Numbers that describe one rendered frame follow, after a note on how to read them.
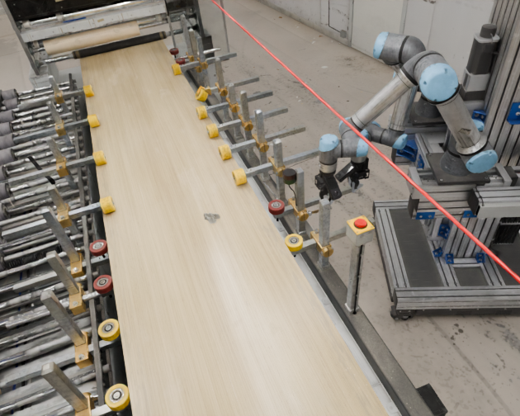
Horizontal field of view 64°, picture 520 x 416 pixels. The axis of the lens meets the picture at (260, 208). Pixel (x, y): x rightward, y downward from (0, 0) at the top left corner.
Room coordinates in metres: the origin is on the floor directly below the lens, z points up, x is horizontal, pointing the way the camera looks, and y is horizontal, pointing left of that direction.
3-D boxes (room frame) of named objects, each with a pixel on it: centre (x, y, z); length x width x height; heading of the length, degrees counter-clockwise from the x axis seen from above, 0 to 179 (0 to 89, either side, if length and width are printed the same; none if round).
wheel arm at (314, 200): (1.54, -0.27, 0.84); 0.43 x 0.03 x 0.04; 106
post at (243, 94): (2.20, 0.02, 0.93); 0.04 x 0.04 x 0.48; 16
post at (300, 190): (1.48, -0.20, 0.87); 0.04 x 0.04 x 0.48; 16
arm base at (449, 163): (1.45, -0.92, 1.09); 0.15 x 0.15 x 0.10
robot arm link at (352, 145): (1.39, -0.41, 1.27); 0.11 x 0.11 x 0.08; 84
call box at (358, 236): (0.99, -0.34, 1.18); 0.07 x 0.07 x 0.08; 16
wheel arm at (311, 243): (1.30, -0.32, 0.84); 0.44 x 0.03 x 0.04; 106
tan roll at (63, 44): (3.82, 1.06, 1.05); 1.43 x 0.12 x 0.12; 106
